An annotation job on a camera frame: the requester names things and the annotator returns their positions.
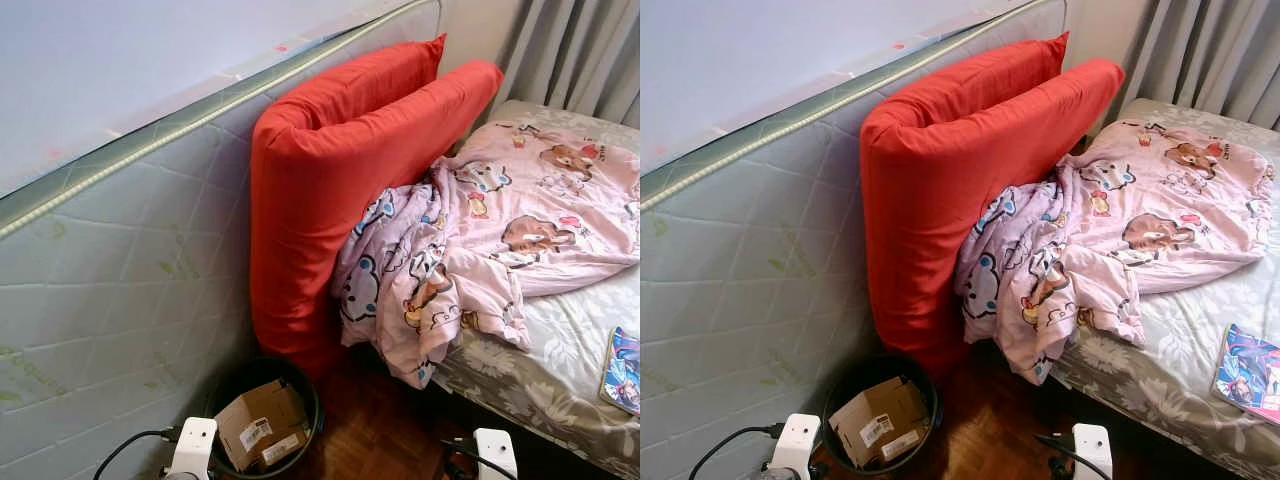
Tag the colourful anime book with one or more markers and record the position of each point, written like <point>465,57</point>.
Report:
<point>1248,375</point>
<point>623,370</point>

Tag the pink cartoon print blanket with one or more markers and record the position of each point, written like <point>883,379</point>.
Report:
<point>500,210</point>
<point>1130,210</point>

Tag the grey quilted upright mattress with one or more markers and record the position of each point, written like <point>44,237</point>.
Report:
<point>120,290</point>
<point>740,290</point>

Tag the bed with grey floral sheet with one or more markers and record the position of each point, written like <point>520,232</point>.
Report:
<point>1170,340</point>
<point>570,340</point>

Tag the grey curtain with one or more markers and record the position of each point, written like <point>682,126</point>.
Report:
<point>1200,50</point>
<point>570,50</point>

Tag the red cushion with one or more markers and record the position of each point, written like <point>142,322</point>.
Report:
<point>385,75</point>
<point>1000,75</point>
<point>320,220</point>
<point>930,220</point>

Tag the brown cardboard box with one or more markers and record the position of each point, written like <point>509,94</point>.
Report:
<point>875,415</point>
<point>262,415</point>

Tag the black round waste bin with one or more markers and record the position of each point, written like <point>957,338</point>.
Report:
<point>925,395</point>
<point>305,400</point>

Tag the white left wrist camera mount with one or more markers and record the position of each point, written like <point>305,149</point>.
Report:
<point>795,440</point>
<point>193,445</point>

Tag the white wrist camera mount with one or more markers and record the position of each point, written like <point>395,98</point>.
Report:
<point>495,455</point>
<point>1092,450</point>
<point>193,445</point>
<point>795,440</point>

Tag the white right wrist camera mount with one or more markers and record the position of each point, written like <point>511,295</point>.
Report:
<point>1092,450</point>
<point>495,455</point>

